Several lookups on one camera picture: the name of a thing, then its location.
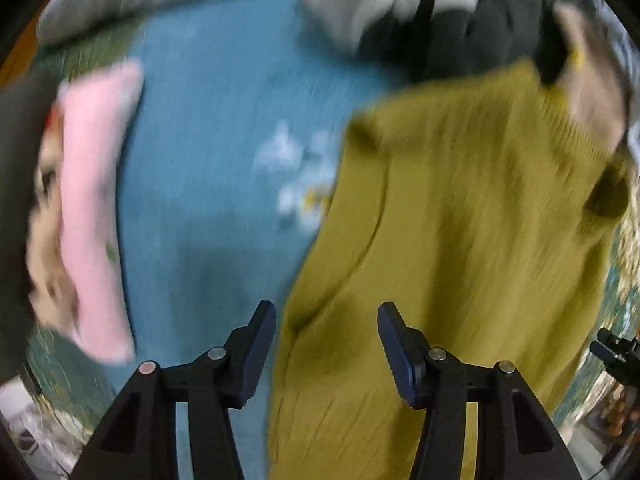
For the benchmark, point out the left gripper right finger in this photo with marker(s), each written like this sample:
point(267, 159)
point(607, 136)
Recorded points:
point(515, 436)

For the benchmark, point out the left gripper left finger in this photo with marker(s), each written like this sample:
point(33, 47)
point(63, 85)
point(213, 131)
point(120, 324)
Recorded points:
point(136, 438)

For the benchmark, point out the olive green knit sweater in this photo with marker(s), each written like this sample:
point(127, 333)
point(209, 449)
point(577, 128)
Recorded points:
point(480, 209)

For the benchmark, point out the folded pink garment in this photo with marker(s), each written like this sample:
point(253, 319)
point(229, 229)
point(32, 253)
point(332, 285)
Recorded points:
point(72, 249)

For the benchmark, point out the beige fuzzy sweater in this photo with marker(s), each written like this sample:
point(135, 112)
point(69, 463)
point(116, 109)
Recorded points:
point(595, 89)

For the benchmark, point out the blue floral bed sheet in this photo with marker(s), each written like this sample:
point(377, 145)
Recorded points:
point(225, 178)

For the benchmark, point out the folded dark grey garment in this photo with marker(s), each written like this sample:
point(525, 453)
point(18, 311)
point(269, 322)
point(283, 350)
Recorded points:
point(25, 107)

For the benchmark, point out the black white garment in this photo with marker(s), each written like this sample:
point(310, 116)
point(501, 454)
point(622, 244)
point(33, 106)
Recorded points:
point(437, 39)

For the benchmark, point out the orange wooden headboard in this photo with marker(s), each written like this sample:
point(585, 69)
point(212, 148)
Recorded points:
point(21, 55)

